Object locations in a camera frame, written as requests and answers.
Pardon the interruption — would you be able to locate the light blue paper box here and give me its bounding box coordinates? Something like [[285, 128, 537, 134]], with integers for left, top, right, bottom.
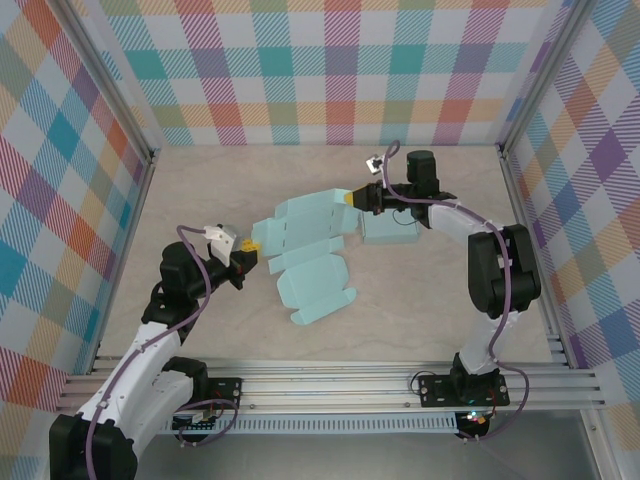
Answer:
[[360, 209, 420, 246], [251, 187, 362, 327]]

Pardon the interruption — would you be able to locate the circuit board with lights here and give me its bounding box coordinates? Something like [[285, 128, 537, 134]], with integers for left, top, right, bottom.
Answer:
[[458, 409, 490, 432]]

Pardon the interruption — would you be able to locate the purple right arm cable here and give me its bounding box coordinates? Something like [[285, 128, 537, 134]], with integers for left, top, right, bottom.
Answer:
[[377, 139, 532, 444]]

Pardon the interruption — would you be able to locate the aluminium side rail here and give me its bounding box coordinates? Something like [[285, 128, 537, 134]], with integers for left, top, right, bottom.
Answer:
[[497, 143, 576, 371], [89, 149, 160, 376]]

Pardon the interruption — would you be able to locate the thin black wire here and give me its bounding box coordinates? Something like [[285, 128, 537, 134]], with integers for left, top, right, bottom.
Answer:
[[409, 368, 441, 396]]

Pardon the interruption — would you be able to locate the aluminium frame post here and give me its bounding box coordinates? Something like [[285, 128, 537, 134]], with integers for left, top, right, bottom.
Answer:
[[52, 0, 162, 166], [497, 0, 599, 156]]

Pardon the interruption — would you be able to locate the small black circuit board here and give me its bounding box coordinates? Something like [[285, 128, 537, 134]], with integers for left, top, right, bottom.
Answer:
[[172, 412, 222, 434]]

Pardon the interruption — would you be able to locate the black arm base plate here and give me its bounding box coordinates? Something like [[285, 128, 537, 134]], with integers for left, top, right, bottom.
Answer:
[[164, 377, 244, 411], [418, 374, 511, 407]]

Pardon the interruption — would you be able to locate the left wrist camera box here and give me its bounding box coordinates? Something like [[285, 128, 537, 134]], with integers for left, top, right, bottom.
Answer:
[[203, 223, 243, 267]]

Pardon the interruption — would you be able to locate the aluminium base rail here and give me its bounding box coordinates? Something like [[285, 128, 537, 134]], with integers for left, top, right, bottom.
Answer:
[[54, 355, 607, 414]]

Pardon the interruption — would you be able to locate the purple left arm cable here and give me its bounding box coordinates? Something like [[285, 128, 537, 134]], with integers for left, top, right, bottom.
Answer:
[[85, 224, 241, 480]]

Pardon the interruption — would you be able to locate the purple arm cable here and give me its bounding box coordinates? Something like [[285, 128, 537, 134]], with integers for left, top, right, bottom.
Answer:
[[377, 139, 532, 444], [85, 224, 241, 480]]

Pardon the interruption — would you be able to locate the grey metal sheet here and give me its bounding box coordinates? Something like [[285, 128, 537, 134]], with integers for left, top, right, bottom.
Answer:
[[134, 413, 619, 480]]

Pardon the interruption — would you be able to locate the white slotted cable duct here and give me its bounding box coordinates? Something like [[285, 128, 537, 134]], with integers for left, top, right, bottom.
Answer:
[[133, 412, 459, 436]]

